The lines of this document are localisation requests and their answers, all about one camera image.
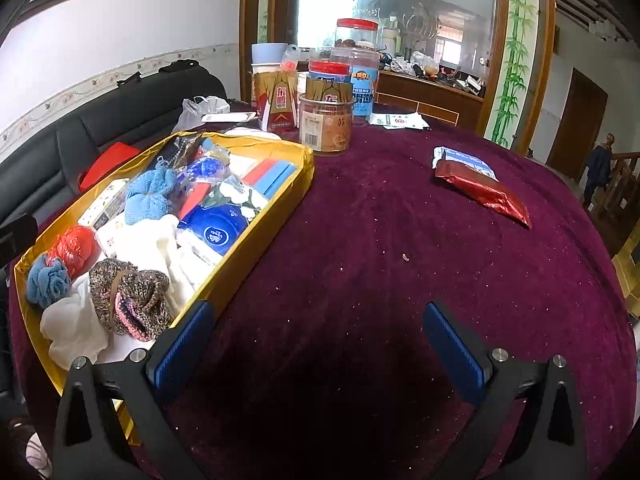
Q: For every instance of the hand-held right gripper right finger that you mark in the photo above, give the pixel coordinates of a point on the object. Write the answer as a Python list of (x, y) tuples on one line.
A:
[(452, 355)]

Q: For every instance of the wooden stair railing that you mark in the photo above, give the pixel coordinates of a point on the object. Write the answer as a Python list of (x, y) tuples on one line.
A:
[(620, 180)]

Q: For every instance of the wooden counter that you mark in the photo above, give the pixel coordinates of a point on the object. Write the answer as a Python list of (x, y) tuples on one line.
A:
[(425, 95)]

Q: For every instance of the black bag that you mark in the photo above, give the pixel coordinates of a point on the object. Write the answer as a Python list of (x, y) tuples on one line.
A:
[(165, 70)]

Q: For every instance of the light blue cloth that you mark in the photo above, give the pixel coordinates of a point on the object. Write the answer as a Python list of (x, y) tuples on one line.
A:
[(47, 280)]

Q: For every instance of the wooden door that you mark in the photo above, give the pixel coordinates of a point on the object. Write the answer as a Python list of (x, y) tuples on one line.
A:
[(575, 125)]

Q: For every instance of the black leather sofa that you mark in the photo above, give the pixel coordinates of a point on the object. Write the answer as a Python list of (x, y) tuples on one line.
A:
[(100, 120)]

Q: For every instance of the small white carton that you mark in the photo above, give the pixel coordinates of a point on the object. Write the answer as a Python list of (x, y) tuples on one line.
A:
[(102, 202)]

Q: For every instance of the clear jars with labels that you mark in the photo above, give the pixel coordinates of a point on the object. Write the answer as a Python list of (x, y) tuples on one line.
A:
[(327, 67)]

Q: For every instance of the black snack packet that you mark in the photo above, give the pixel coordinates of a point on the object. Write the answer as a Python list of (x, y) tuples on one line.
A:
[(170, 152)]

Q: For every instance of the red foil packet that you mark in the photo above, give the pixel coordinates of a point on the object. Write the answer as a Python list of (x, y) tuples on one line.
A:
[(485, 192)]

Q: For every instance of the red plastic net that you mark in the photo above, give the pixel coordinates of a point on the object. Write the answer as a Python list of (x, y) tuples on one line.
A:
[(75, 250)]

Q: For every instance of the narrow bamboo wall decal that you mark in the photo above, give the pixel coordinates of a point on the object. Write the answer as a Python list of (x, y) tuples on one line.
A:
[(265, 0)]

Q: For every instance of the white green paper packet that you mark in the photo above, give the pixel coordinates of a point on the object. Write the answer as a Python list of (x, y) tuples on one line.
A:
[(412, 122), (385, 120)]

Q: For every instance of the tall red-lid jar blue label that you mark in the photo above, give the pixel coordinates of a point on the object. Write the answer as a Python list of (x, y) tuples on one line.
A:
[(362, 90)]

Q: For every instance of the zip bag thin coloured sheets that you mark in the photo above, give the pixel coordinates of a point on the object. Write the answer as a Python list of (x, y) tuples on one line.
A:
[(196, 197)]

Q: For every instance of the blue round-logo packet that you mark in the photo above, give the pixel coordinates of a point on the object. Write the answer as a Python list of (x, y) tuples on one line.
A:
[(217, 232)]

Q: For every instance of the white flat carton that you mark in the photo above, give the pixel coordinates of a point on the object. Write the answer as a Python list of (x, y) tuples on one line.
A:
[(227, 117)]

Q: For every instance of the white cloth bag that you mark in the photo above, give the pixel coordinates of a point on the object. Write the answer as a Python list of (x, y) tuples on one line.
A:
[(70, 330)]

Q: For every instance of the multicolour knitted hat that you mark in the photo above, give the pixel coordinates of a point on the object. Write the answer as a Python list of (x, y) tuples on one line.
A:
[(130, 295)]

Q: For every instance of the clear bag blue white item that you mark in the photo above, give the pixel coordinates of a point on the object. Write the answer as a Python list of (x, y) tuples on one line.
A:
[(212, 167)]

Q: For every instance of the white flower item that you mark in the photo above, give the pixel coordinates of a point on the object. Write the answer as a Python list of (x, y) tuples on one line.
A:
[(237, 192)]

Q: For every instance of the white blue packet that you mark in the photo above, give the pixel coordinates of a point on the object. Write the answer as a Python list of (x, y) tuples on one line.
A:
[(465, 160)]

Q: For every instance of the gold rimmed white tray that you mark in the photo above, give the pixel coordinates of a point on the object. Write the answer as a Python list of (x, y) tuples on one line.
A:
[(260, 230)]

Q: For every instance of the blue towel with red plastic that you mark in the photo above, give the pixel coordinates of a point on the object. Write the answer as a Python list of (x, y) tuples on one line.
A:
[(150, 195)]

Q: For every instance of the clear plastic bag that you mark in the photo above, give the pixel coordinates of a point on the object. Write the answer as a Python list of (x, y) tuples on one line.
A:
[(200, 110)]

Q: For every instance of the zip bag thick foam sheets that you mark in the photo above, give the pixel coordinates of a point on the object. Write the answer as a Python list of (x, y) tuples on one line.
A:
[(272, 175)]

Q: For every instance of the large white cloth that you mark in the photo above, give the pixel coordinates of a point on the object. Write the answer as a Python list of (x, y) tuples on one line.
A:
[(150, 245)]

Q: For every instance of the white blue cup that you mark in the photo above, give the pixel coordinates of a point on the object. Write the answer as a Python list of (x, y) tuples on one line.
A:
[(267, 55)]

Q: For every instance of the red plastic bag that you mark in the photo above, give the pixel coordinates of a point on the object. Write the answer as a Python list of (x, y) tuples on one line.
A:
[(107, 160)]

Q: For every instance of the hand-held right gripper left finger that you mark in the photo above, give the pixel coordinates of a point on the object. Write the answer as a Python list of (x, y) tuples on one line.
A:
[(182, 345)]

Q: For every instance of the white text packet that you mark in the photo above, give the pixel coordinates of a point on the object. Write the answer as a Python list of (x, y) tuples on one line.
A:
[(200, 252)]

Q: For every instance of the brown label clear jar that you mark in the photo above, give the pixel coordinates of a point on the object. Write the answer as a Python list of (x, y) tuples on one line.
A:
[(325, 130)]

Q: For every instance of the red gold carton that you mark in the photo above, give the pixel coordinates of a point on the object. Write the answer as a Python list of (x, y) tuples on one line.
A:
[(277, 110)]

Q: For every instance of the white pink shoe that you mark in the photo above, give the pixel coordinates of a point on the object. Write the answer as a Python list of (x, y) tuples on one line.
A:
[(37, 455)]

